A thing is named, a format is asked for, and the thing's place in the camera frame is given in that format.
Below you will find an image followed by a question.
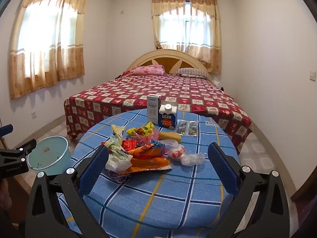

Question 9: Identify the bed with red quilt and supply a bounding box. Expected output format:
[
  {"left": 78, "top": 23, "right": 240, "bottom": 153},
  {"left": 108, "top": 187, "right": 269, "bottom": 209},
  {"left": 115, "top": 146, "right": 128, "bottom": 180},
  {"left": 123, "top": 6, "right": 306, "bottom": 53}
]
[{"left": 63, "top": 73, "right": 254, "bottom": 155}]

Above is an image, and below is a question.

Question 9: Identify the wide beige patterned curtain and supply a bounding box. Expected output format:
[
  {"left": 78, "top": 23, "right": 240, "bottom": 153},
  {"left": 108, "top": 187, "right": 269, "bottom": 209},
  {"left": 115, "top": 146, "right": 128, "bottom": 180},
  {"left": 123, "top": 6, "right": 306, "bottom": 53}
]
[{"left": 9, "top": 0, "right": 89, "bottom": 100}]

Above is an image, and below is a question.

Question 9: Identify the yellow sponge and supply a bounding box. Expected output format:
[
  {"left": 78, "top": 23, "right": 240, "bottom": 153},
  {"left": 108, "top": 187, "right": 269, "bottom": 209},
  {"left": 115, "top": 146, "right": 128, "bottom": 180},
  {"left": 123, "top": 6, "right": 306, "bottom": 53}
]
[{"left": 158, "top": 131, "right": 181, "bottom": 142}]

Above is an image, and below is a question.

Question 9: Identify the narrow beige patterned curtain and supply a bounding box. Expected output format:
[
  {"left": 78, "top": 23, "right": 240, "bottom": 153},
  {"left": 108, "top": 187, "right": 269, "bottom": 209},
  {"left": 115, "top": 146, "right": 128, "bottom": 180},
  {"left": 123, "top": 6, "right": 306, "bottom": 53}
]
[{"left": 151, "top": 0, "right": 222, "bottom": 75}]

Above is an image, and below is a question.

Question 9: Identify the clear red-printed plastic bag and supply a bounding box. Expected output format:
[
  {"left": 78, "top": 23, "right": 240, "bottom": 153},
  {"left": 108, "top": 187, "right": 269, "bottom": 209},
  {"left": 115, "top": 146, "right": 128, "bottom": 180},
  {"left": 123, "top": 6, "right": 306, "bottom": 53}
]
[{"left": 158, "top": 139, "right": 206, "bottom": 167}]

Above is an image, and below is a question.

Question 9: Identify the person's left hand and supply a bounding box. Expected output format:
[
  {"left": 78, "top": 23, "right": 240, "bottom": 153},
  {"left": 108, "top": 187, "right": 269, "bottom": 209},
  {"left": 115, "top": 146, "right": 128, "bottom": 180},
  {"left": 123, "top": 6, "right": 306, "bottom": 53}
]
[{"left": 0, "top": 178, "right": 12, "bottom": 210}]

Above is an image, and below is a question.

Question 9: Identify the pink pillow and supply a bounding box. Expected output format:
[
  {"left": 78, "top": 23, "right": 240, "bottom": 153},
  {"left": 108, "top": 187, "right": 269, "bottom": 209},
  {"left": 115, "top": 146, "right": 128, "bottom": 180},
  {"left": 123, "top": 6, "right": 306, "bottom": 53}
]
[{"left": 131, "top": 64, "right": 165, "bottom": 76}]

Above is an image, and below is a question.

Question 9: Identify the blue milk carton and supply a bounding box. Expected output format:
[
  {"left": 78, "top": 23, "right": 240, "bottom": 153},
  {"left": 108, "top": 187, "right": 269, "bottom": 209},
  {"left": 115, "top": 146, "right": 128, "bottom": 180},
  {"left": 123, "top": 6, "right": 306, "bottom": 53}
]
[{"left": 158, "top": 103, "right": 177, "bottom": 130}]

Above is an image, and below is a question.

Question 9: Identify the striped pillow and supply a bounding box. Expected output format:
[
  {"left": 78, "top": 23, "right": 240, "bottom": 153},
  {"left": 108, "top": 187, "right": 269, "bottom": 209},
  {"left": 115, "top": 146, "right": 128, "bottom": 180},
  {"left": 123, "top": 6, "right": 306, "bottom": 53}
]
[{"left": 176, "top": 67, "right": 210, "bottom": 79}]

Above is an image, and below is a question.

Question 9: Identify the blue plaid tablecloth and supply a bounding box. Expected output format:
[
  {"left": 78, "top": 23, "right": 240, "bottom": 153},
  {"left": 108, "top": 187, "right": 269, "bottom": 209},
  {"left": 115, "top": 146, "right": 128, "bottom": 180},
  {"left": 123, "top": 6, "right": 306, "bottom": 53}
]
[{"left": 57, "top": 108, "right": 241, "bottom": 238}]

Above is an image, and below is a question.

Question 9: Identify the clear plastic sachet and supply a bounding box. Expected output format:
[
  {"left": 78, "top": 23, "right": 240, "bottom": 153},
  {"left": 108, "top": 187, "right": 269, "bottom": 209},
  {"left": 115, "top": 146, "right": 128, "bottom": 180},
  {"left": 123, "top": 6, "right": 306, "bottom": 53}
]
[{"left": 174, "top": 119, "right": 199, "bottom": 137}]

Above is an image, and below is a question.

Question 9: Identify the tall grey white carton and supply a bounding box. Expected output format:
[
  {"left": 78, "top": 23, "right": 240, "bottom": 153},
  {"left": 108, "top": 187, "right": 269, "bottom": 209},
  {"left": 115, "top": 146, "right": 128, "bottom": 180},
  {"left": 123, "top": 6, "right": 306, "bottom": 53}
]
[{"left": 147, "top": 95, "right": 161, "bottom": 125}]

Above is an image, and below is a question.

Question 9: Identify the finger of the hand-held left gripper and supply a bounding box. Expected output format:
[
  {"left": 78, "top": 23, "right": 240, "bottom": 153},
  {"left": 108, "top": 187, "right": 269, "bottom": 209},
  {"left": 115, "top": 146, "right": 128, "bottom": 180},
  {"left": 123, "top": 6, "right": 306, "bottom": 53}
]
[
  {"left": 0, "top": 138, "right": 37, "bottom": 158},
  {"left": 0, "top": 124, "right": 14, "bottom": 138}
]

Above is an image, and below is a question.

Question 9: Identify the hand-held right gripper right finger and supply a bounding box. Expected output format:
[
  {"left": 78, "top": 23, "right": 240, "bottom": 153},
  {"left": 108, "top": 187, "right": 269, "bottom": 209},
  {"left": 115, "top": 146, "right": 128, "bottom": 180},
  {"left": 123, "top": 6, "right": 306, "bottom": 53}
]
[{"left": 207, "top": 142, "right": 290, "bottom": 238}]

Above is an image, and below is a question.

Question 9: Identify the red ridged wrapper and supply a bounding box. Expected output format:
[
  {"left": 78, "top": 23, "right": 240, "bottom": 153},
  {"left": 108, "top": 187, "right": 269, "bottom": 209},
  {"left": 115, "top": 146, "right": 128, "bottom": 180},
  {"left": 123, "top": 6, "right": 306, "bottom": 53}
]
[{"left": 121, "top": 139, "right": 137, "bottom": 152}]

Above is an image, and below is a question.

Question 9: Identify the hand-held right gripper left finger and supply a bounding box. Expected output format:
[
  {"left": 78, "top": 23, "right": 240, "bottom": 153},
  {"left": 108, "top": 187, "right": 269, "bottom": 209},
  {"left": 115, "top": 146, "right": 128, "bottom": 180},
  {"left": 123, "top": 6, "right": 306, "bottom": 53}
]
[{"left": 25, "top": 144, "right": 109, "bottom": 238}]

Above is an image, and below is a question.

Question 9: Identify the yellow green wrapper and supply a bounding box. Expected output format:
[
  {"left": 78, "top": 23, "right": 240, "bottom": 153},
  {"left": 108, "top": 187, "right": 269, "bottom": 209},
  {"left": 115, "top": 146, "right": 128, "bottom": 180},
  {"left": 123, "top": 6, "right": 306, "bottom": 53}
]
[{"left": 126, "top": 122, "right": 155, "bottom": 137}]

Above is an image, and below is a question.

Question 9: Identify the orange wrapper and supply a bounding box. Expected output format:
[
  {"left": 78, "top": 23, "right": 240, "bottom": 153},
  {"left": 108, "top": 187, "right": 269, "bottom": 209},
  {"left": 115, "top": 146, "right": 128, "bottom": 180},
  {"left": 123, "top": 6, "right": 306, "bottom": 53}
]
[{"left": 122, "top": 144, "right": 173, "bottom": 177}]

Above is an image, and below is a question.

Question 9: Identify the light blue basin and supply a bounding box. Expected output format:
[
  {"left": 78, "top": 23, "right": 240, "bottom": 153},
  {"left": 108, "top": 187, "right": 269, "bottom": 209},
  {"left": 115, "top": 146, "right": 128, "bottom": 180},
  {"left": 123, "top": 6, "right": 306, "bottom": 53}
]
[{"left": 27, "top": 135, "right": 72, "bottom": 177}]

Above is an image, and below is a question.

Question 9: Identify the cream wooden headboard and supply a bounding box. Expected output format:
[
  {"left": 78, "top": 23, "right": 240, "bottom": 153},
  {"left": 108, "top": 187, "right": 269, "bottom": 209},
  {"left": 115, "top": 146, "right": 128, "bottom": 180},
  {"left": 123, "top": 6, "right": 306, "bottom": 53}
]
[{"left": 126, "top": 49, "right": 214, "bottom": 81}]

